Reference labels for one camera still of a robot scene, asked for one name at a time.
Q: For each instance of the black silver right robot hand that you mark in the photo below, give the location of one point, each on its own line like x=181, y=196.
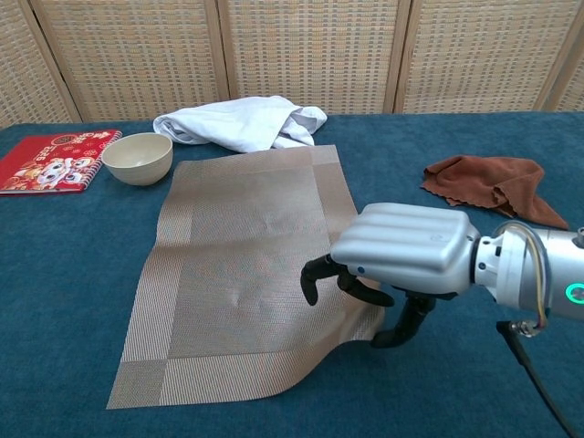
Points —
x=410, y=246

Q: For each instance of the beige woven placemat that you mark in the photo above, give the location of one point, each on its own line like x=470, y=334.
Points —
x=228, y=251

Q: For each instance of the cream ceramic bowl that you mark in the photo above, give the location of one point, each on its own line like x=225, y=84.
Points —
x=137, y=169

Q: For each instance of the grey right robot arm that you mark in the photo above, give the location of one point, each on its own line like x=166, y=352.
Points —
x=547, y=264

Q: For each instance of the brown microfiber cloth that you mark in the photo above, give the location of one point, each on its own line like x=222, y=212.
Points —
x=502, y=182

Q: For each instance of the woven rattan screen panel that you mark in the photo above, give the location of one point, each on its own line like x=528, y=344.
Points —
x=315, y=55
x=18, y=68
x=576, y=91
x=137, y=55
x=488, y=55

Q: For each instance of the crumpled white cloth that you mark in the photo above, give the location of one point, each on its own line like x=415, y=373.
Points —
x=237, y=123

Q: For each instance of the teal felt table cover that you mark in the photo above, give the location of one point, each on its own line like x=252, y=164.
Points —
x=68, y=296

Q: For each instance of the red spiral calendar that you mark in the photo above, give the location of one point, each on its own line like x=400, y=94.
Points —
x=36, y=159

